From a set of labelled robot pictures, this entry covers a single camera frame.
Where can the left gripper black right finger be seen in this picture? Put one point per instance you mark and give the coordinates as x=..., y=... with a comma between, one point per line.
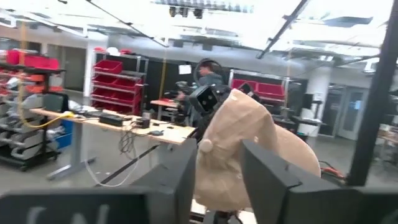
x=267, y=186

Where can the khaki baseball cap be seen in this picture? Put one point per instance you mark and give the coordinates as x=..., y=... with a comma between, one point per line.
x=236, y=124

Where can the light wooden office desk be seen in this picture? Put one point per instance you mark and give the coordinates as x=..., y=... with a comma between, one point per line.
x=164, y=132

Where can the blue storage bin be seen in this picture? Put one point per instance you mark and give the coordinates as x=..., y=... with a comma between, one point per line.
x=66, y=134

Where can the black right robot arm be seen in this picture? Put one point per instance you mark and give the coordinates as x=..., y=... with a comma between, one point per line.
x=205, y=124

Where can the shelf rack with red bins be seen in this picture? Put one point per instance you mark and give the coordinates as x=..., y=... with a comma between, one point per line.
x=116, y=90

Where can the person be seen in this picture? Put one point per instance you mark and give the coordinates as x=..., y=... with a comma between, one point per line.
x=208, y=77

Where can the small black box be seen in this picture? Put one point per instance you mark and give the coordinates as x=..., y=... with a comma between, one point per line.
x=143, y=122

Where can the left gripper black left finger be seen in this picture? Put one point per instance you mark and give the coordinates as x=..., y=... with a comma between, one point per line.
x=174, y=186

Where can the wide rack with red bins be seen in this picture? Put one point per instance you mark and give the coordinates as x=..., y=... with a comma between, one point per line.
x=269, y=90

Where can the small red-topped table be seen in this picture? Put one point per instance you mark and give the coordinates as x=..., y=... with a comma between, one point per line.
x=164, y=103

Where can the black power box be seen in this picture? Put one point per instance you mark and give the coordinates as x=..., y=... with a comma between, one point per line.
x=111, y=119

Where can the cart rack with grey parts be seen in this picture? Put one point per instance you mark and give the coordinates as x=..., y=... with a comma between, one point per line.
x=25, y=143

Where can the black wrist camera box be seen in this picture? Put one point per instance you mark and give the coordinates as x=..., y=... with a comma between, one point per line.
x=203, y=99

